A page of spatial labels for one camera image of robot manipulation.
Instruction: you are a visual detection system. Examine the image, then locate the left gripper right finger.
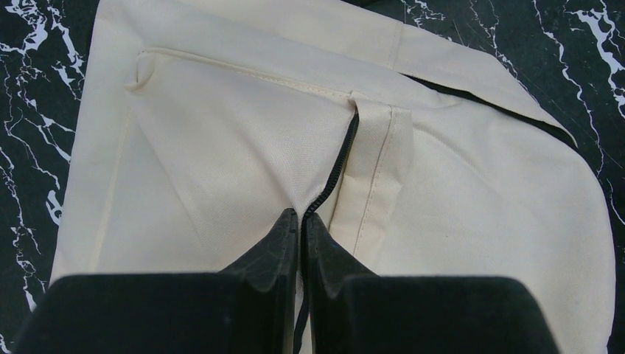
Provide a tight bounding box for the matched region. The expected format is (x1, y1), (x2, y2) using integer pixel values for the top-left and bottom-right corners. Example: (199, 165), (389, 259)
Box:
(302, 213), (558, 353)

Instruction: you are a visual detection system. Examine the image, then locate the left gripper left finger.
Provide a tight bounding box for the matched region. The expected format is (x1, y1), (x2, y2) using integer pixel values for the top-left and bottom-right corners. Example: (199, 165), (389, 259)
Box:
(14, 209), (298, 353)

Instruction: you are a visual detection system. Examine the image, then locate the beige canvas student bag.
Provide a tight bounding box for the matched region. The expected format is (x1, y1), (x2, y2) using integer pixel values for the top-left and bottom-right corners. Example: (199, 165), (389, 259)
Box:
(51, 1), (615, 353)

